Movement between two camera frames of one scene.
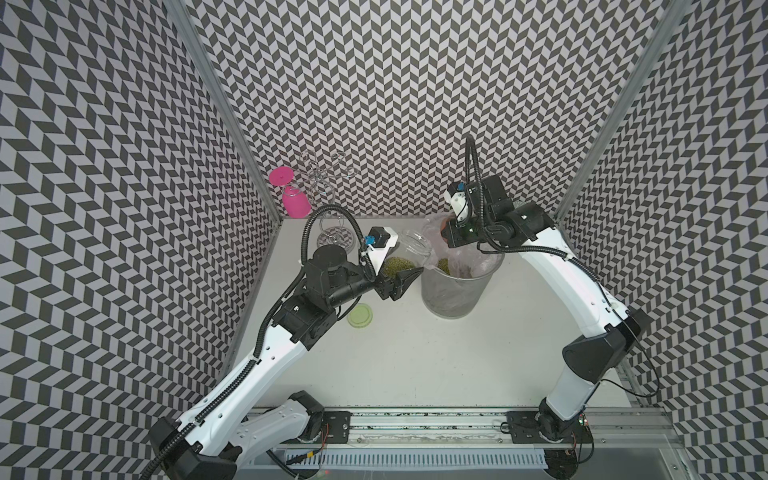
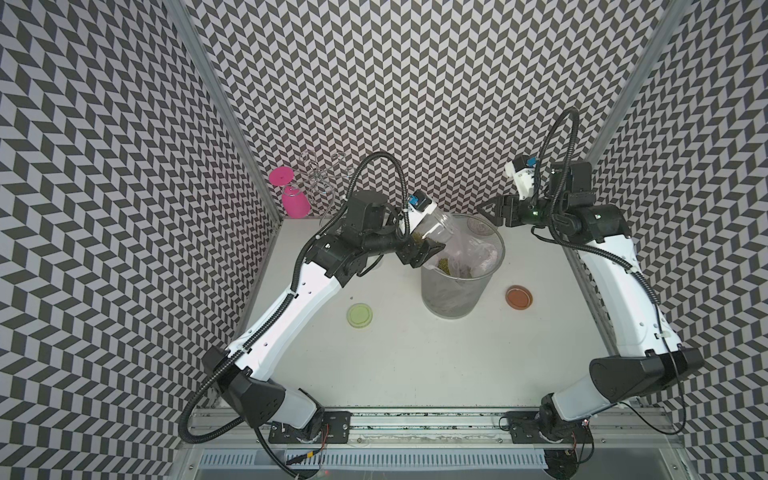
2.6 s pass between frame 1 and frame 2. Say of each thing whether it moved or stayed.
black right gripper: moved
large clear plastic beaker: stayed
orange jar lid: moved
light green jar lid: stayed
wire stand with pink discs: stayed
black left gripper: moved
